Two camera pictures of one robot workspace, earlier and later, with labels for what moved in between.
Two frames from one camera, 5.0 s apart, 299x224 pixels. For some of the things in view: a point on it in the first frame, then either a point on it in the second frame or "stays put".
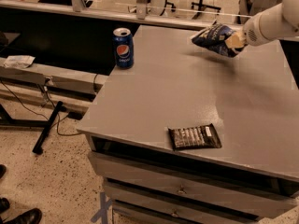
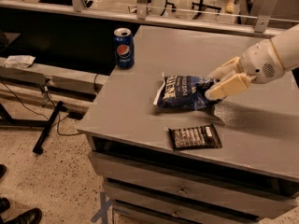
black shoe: (30, 217) stays put
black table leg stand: (38, 148) stays put
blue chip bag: (214, 37) -> (185, 92)
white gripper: (252, 31) -> (260, 62)
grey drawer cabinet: (190, 135) stays put
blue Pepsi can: (123, 47) stays put
